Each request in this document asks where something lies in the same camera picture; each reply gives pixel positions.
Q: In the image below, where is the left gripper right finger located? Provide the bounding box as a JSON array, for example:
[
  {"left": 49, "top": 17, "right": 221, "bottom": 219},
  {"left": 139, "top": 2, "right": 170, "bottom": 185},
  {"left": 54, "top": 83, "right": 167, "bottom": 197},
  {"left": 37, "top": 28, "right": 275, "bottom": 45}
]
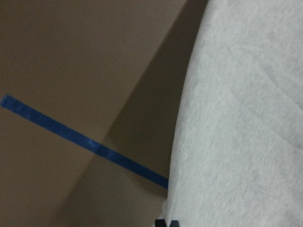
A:
[{"left": 169, "top": 220, "right": 180, "bottom": 227}]

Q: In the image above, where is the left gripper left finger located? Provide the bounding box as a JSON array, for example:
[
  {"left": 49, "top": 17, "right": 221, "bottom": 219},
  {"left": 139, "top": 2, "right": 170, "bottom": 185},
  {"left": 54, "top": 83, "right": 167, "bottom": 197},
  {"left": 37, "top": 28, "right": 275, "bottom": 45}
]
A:
[{"left": 154, "top": 219, "right": 167, "bottom": 227}]

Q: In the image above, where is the grey cartoon print t-shirt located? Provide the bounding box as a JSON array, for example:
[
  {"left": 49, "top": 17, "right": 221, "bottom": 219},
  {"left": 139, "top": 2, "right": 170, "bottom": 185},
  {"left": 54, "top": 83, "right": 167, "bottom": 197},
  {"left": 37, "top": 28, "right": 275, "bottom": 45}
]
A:
[{"left": 162, "top": 0, "right": 303, "bottom": 227}]

